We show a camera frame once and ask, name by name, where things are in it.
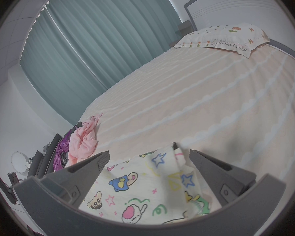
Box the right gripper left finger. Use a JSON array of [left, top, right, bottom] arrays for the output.
[[40, 151, 110, 209]]

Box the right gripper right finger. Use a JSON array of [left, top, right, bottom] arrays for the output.
[[189, 149, 257, 207]]

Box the white printed pyjama top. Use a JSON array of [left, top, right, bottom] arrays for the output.
[[79, 143, 223, 226]]

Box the bed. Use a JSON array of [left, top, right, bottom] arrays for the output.
[[64, 0, 295, 227]]

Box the purple satin garment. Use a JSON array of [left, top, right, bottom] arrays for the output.
[[53, 131, 72, 172]]

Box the pink garment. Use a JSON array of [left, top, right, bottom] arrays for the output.
[[68, 113, 104, 167]]

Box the black chest of drawers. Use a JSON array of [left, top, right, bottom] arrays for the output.
[[27, 133, 65, 179]]

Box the blue-green curtain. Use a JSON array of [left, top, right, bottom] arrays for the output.
[[45, 0, 184, 90], [20, 6, 109, 127]]

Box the white printed pillow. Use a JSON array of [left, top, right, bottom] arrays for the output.
[[174, 22, 271, 58]]

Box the grey bedside table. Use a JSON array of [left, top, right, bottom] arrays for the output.
[[177, 20, 193, 34]]

